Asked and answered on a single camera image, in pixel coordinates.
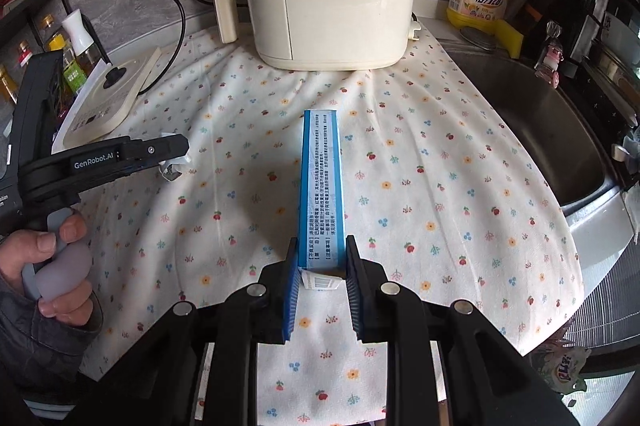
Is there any metal sink strainer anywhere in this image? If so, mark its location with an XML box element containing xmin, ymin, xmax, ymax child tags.
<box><xmin>459</xmin><ymin>26</ymin><xmax>498</xmax><ymax>52</ymax></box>

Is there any green label bottle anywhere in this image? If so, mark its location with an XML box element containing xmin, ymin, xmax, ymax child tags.
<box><xmin>60</xmin><ymin>43</ymin><xmax>96</xmax><ymax>99</ymax></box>

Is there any blue medicine box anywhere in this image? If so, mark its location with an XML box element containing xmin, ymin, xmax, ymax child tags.
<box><xmin>296</xmin><ymin>108</ymin><xmax>347</xmax><ymax>292</ymax></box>

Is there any printed snack bag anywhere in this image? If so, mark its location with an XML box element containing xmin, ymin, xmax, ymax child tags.
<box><xmin>530</xmin><ymin>338</ymin><xmax>593</xmax><ymax>394</ymax></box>

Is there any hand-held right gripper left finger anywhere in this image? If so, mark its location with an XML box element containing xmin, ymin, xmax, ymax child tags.
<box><xmin>75</xmin><ymin>237</ymin><xmax>301</xmax><ymax>426</ymax></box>

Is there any stainless steel sink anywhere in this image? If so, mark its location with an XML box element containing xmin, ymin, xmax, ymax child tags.
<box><xmin>435</xmin><ymin>33</ymin><xmax>640</xmax><ymax>257</ymax></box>

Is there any black wall shelf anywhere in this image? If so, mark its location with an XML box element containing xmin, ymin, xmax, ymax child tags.
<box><xmin>0</xmin><ymin>0</ymin><xmax>68</xmax><ymax>37</ymax></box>

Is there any white top oil dispenser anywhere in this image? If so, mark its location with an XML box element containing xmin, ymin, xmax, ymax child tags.
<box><xmin>61</xmin><ymin>10</ymin><xmax>103</xmax><ymax>79</ymax></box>

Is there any person's left hand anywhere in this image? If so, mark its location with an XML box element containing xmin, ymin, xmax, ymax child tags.
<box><xmin>0</xmin><ymin>213</ymin><xmax>103</xmax><ymax>332</ymax></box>

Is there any yellow sponge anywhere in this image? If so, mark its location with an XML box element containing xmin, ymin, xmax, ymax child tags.
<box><xmin>492</xmin><ymin>23</ymin><xmax>526</xmax><ymax>57</ymax></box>

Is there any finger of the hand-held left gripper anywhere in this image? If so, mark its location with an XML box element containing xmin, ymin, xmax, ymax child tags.
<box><xmin>20</xmin><ymin>133</ymin><xmax>191</xmax><ymax>208</ymax></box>

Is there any person's left forearm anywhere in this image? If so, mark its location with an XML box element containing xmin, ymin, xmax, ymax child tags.
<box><xmin>0</xmin><ymin>276</ymin><xmax>106</xmax><ymax>426</ymax></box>

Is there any floral cloth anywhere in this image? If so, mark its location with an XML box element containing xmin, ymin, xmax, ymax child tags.
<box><xmin>75</xmin><ymin>23</ymin><xmax>581</xmax><ymax>426</ymax></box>

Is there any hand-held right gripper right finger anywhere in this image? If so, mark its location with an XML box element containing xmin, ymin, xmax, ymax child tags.
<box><xmin>345</xmin><ymin>235</ymin><xmax>566</xmax><ymax>426</ymax></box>

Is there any foil wrapper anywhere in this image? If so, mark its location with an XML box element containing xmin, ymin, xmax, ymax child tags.
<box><xmin>159</xmin><ymin>151</ymin><xmax>193</xmax><ymax>182</ymax></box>

